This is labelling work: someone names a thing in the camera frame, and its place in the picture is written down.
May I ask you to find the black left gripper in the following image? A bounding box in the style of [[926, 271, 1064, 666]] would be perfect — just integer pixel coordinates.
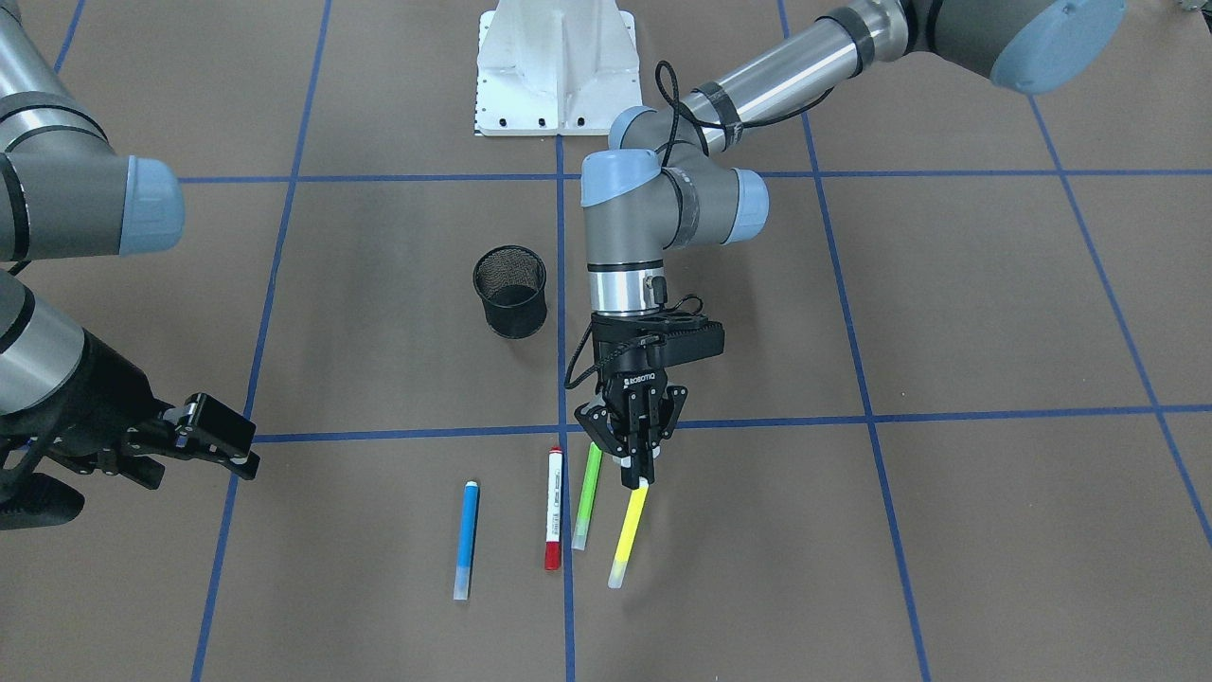
[[573, 368, 688, 491]]

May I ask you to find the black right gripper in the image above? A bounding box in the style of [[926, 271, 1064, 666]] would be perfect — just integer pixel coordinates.
[[27, 332, 261, 491]]

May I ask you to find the yellow highlighter pen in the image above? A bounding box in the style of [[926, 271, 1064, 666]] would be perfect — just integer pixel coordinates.
[[607, 478, 650, 590]]

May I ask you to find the green highlighter pen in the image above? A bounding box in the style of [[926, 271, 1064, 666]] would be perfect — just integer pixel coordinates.
[[571, 441, 602, 551]]

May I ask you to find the red white marker pen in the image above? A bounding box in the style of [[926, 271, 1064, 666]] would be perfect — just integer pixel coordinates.
[[543, 445, 564, 571]]

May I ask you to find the black mesh pen cup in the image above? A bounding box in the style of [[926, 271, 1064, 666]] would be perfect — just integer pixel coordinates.
[[471, 245, 548, 338]]

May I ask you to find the blue highlighter pen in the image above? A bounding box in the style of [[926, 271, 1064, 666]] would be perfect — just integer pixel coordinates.
[[452, 480, 480, 601]]

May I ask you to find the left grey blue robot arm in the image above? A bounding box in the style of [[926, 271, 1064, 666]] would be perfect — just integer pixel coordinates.
[[573, 1, 1127, 491]]

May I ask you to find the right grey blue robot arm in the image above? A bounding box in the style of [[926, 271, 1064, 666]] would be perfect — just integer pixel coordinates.
[[2, 1, 258, 499]]

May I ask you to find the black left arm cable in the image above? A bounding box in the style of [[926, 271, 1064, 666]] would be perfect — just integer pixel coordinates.
[[564, 61, 834, 391]]

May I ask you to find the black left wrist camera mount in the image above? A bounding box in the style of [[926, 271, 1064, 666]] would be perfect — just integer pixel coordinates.
[[590, 310, 724, 374]]

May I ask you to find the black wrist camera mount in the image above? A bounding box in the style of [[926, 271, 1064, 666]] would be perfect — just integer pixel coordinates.
[[590, 310, 724, 374], [1, 436, 85, 531]]

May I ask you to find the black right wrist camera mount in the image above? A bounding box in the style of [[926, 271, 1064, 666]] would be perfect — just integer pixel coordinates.
[[1, 436, 85, 531]]

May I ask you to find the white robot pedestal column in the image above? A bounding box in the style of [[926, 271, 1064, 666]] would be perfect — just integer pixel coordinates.
[[473, 1, 642, 137]]

